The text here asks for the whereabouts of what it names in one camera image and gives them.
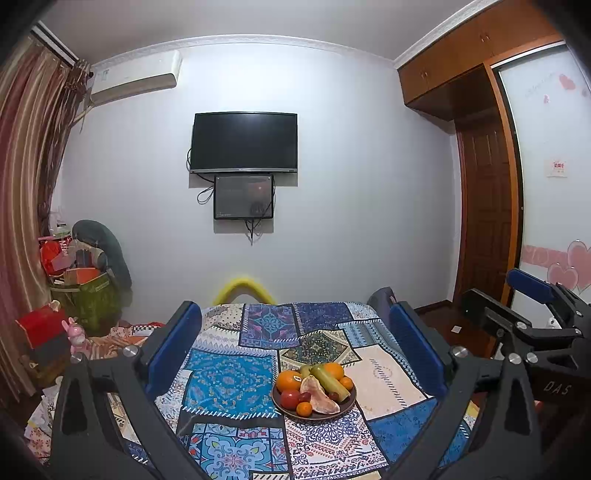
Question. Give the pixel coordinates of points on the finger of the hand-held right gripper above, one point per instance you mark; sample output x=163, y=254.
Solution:
x=489, y=314
x=531, y=284

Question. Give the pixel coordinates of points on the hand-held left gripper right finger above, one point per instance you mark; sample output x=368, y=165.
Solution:
x=415, y=346

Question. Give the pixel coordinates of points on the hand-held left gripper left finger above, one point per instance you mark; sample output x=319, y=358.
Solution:
x=173, y=341

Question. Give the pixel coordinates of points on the small mandarin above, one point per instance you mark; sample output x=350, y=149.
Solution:
x=346, y=383
x=304, y=409

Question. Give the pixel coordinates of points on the thick green sugarcane piece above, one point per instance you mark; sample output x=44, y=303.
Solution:
x=328, y=383

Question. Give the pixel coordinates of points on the peeled pomelo segment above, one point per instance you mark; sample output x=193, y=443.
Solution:
x=318, y=398

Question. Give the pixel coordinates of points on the red apple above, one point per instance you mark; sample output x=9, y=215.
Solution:
x=289, y=399

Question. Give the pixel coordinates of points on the blue patterned tablecloth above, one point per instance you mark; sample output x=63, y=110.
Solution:
x=231, y=383

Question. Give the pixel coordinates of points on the large plain orange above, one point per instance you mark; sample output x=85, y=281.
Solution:
x=334, y=370

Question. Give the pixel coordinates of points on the green bag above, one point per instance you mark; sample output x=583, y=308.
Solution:
x=90, y=304

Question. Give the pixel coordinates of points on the yellow foam tube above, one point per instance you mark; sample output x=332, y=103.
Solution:
x=244, y=284

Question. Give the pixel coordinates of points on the pink plush bunny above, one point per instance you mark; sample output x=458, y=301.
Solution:
x=75, y=337

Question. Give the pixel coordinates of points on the orange box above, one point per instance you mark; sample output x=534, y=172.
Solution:
x=81, y=275

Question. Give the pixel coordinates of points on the paper sticker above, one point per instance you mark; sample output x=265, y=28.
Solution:
x=557, y=168

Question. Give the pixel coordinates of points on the large orange with sticker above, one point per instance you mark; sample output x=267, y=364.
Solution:
x=287, y=381

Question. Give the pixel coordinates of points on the red box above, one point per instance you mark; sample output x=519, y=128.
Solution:
x=41, y=325

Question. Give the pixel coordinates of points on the white sliding door pink hearts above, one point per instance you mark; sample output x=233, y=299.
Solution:
x=540, y=138

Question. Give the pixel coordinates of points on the red bag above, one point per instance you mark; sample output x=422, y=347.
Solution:
x=53, y=256

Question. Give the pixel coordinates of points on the small black monitor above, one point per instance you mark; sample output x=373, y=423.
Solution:
x=243, y=196

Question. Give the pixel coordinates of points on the striped brown curtain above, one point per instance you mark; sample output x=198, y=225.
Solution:
x=27, y=184

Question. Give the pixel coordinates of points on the brown wooden wardrobe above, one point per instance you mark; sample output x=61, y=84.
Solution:
x=461, y=69

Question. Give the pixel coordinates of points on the white air conditioner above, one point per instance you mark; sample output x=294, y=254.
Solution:
x=134, y=81

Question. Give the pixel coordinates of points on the black wall television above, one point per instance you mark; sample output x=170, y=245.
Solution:
x=244, y=142

